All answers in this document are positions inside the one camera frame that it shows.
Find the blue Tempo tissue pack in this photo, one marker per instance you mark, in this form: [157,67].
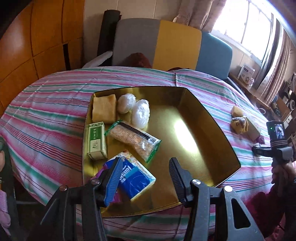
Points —
[135,178]

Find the yellow sponge piece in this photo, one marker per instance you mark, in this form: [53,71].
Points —
[236,112]

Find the clear cracker packet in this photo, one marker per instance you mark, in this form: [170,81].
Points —
[143,143]

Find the purple snack packet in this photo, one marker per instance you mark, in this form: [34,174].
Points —
[260,140]

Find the grey yellow blue headboard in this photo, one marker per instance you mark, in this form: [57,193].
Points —
[168,45]

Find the green cream tea box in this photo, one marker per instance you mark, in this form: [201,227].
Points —
[96,142]

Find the person right hand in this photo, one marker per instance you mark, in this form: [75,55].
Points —
[283,175]

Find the wooden wardrobe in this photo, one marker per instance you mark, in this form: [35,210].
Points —
[44,38]

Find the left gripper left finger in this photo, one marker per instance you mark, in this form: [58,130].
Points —
[59,220]

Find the white box on shelf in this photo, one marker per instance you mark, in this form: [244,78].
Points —
[246,73]

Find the small white ball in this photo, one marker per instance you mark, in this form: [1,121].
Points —
[125,103]

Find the yellow cloth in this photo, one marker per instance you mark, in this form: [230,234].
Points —
[104,109]

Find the yellow snack bag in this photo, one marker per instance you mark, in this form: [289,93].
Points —
[240,124]

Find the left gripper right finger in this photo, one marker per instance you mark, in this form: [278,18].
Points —
[233,221]

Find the gold tray maroon rim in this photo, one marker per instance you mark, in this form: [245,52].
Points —
[187,132]

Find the cream printed carton box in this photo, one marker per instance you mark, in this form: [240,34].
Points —
[254,129]

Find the white plastic ball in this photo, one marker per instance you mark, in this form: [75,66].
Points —
[140,114]

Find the beige curtain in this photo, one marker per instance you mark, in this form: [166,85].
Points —
[200,14]

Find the wooden side shelf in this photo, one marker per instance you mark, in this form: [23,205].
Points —
[252,95]

